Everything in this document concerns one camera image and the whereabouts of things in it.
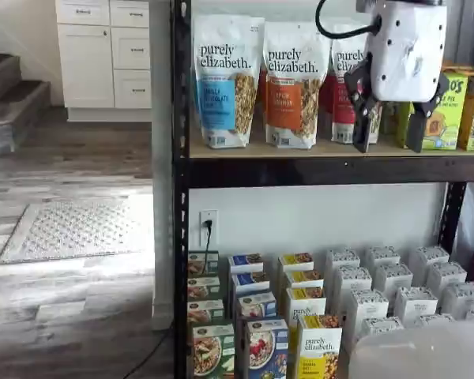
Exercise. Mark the lime green snack carton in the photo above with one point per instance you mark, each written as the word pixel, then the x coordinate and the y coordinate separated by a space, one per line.
pixel 444 126

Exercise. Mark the white wall outlet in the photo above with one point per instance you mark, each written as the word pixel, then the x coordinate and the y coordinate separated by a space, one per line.
pixel 213 237

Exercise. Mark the orange label granola bag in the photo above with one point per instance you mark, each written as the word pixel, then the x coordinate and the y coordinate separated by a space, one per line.
pixel 292 63

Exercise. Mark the blue white oatmeal box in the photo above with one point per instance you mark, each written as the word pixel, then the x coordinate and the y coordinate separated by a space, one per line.
pixel 249 281
pixel 256 304
pixel 266 351
pixel 245 262

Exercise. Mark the blue label granola bag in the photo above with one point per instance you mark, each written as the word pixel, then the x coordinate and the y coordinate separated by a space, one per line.
pixel 221 59

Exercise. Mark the yellow white granola box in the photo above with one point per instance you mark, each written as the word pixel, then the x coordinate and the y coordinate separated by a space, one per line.
pixel 306 302
pixel 303 278
pixel 296 261
pixel 320 351

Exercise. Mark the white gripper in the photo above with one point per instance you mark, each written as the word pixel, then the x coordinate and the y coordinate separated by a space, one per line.
pixel 407 47

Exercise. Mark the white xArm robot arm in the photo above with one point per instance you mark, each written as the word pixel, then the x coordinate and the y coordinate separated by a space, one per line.
pixel 418 351

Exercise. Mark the green oatmeal box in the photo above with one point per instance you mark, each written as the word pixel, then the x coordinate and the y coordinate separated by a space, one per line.
pixel 203 288
pixel 199 262
pixel 205 312
pixel 213 351

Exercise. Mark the white drawer cabinet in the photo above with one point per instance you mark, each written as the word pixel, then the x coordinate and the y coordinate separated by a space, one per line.
pixel 87 67

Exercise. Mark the dark wooden staircase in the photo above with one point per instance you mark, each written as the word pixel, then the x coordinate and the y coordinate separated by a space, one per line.
pixel 12 98

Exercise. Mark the grey patterned floor mat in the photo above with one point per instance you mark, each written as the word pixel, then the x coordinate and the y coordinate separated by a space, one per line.
pixel 75 231

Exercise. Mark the red label granola bag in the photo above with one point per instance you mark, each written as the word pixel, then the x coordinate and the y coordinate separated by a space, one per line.
pixel 341 114

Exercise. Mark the black metal shelf rack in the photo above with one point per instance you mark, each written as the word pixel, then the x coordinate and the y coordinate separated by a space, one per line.
pixel 260 169

